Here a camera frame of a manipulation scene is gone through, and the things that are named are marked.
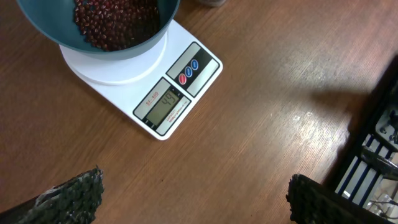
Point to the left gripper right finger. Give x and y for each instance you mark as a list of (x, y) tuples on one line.
[(311, 202)]

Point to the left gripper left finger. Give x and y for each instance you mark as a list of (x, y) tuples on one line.
[(74, 201)]

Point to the blue plastic bowl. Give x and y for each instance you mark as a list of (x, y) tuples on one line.
[(54, 20)]

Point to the red adzuki beans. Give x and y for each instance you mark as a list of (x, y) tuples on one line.
[(112, 25)]

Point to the clear plastic bean container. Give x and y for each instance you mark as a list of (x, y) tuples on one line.
[(211, 3)]

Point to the white digital kitchen scale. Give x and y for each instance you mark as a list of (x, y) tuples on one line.
[(158, 88)]

